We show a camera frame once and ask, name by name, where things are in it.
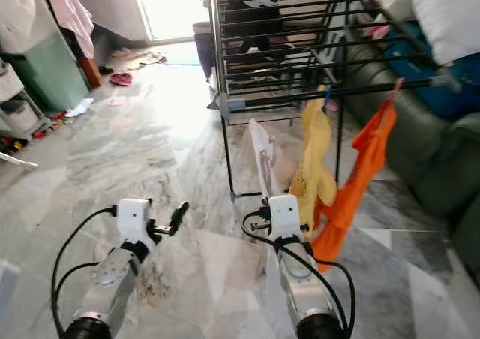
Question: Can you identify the black metal drying rack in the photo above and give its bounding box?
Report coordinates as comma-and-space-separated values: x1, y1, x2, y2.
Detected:
206, 0, 480, 201

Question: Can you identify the pink hanging cloth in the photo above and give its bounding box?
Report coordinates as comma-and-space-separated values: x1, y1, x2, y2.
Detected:
43, 0, 97, 62

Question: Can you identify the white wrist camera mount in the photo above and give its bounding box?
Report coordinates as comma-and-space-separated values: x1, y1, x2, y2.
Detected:
118, 198, 157, 246
268, 194, 303, 239

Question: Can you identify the green laundry bin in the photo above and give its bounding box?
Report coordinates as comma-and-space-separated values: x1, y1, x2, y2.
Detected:
4, 31, 91, 113

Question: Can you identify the orange t-shirt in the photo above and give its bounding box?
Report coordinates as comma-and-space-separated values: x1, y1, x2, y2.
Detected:
311, 95, 398, 272

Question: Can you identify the blue plastic hanger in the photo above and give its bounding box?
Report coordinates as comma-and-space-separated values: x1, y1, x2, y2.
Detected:
319, 84, 333, 115

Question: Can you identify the white fabric bag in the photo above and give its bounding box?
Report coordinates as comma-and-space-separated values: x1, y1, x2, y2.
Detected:
0, 0, 57, 55

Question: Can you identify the white cushion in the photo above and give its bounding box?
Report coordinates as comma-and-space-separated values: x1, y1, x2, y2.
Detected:
375, 0, 480, 66

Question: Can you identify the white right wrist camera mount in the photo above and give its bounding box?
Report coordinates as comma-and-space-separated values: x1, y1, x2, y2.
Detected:
268, 194, 303, 239

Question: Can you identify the purple stool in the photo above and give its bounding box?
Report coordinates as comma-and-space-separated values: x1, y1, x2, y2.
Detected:
193, 20, 217, 81

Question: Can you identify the white paper sheet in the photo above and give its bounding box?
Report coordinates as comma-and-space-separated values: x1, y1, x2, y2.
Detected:
66, 97, 95, 118

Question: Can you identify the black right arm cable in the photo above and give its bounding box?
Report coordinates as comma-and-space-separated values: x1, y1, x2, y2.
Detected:
241, 210, 357, 332

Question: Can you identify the white high chair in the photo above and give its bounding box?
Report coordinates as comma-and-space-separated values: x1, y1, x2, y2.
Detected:
0, 151, 38, 171

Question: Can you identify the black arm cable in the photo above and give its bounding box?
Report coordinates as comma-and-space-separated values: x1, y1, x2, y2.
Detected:
51, 206, 121, 336
241, 210, 357, 332

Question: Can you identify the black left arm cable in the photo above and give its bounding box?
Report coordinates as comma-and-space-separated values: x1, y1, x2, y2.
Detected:
51, 206, 121, 336

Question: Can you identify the white shirt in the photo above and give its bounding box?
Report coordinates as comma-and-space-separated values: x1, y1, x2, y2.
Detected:
249, 118, 282, 205

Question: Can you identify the pink plastic hanger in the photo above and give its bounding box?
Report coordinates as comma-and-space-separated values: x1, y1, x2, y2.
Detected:
261, 140, 280, 179
386, 76, 406, 115

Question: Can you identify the blue bag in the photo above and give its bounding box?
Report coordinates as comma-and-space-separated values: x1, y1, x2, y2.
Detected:
382, 20, 480, 122

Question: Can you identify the white storage drawer shelf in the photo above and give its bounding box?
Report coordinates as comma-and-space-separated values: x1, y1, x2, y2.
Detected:
0, 61, 46, 134

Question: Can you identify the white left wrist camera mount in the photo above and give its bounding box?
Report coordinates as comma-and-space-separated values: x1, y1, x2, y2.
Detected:
118, 198, 157, 246

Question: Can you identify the yellow shirt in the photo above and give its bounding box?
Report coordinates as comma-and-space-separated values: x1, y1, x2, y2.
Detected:
289, 99, 338, 231

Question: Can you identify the beige door mat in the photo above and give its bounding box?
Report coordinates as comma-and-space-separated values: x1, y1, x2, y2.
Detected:
105, 49, 166, 70

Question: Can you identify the dark green sofa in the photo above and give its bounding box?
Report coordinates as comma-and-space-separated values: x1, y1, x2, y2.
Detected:
337, 31, 480, 287

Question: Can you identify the red cloth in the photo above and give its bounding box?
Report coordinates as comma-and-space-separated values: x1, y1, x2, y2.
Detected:
109, 72, 134, 87

